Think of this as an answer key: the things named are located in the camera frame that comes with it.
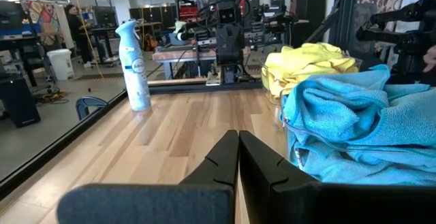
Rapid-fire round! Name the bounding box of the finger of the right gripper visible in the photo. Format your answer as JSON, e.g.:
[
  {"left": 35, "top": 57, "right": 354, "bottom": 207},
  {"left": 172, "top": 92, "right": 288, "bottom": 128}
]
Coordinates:
[
  {"left": 196, "top": 35, "right": 216, "bottom": 50},
  {"left": 245, "top": 29, "right": 266, "bottom": 48}
]

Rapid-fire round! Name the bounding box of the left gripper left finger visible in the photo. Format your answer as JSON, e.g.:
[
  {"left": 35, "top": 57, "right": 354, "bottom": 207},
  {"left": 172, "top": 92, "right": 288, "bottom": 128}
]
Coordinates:
[{"left": 56, "top": 130, "right": 240, "bottom": 224}]

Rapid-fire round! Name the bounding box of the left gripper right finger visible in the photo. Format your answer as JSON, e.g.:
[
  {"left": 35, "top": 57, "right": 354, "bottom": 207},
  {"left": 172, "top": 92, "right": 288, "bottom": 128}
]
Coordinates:
[{"left": 238, "top": 130, "right": 436, "bottom": 224}]

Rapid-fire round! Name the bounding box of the yellow microfiber towel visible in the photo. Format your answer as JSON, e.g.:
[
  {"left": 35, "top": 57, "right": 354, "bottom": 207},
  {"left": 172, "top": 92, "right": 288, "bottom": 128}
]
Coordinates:
[
  {"left": 264, "top": 42, "right": 359, "bottom": 82},
  {"left": 261, "top": 63, "right": 307, "bottom": 97}
]

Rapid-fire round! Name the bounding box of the wooden top workbench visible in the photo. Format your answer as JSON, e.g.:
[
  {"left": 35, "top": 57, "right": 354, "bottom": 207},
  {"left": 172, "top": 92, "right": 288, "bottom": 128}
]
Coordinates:
[{"left": 152, "top": 45, "right": 265, "bottom": 81}]

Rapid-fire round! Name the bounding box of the red toolbox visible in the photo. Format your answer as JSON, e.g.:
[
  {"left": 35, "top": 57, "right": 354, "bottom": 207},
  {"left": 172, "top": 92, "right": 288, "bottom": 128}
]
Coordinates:
[{"left": 178, "top": 3, "right": 201, "bottom": 23}]

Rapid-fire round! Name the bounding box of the black cabinet row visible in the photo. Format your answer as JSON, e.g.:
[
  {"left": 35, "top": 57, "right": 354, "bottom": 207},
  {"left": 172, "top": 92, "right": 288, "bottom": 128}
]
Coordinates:
[{"left": 129, "top": 5, "right": 178, "bottom": 31}]

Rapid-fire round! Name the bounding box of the clear plastic basket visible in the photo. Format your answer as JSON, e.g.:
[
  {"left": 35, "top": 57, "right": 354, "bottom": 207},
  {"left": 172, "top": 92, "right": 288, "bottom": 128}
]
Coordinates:
[
  {"left": 260, "top": 57, "right": 362, "bottom": 106},
  {"left": 279, "top": 86, "right": 436, "bottom": 187}
]

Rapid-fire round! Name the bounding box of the tall black cabinet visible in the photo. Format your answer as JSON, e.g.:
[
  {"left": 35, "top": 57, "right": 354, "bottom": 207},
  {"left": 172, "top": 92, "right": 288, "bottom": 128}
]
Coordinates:
[{"left": 296, "top": 0, "right": 328, "bottom": 43}]

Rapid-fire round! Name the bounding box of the white spray bottle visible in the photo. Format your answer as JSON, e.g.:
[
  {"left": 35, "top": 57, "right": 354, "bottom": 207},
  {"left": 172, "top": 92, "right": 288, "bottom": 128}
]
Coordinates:
[{"left": 114, "top": 19, "right": 152, "bottom": 112}]

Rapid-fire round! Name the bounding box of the person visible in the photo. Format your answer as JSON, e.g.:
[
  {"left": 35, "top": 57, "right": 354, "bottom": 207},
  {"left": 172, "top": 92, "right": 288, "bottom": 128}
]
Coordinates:
[{"left": 64, "top": 4, "right": 95, "bottom": 69}]

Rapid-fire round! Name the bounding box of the white trash bin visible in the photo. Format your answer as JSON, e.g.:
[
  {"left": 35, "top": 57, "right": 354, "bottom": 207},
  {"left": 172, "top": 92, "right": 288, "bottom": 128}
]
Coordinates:
[{"left": 46, "top": 48, "right": 76, "bottom": 82}]

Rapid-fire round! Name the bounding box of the black box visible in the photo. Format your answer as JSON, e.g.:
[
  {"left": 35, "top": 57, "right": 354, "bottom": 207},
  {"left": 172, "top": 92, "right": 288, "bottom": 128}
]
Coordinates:
[{"left": 0, "top": 73, "right": 42, "bottom": 128}]

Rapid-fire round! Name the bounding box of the person's hand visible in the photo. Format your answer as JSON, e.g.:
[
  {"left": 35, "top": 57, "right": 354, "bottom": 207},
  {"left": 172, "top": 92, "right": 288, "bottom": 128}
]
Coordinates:
[{"left": 423, "top": 44, "right": 436, "bottom": 72}]

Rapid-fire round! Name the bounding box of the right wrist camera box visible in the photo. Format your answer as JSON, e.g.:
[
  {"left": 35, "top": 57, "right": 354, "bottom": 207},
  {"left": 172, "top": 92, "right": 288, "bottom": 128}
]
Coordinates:
[{"left": 217, "top": 4, "right": 242, "bottom": 25}]

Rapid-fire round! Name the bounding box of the black gantry brace post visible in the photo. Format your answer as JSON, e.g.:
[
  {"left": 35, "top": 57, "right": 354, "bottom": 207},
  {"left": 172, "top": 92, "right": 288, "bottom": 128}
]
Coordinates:
[{"left": 305, "top": 0, "right": 355, "bottom": 48}]

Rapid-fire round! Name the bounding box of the yellow hanging cable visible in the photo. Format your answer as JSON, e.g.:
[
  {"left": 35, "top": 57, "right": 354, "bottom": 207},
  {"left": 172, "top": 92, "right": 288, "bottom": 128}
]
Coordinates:
[{"left": 74, "top": 0, "right": 104, "bottom": 79}]

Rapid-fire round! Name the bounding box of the colourful wall art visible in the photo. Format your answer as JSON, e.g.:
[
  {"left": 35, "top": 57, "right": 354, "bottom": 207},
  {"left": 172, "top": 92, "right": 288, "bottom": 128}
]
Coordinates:
[{"left": 20, "top": 1, "right": 64, "bottom": 48}]

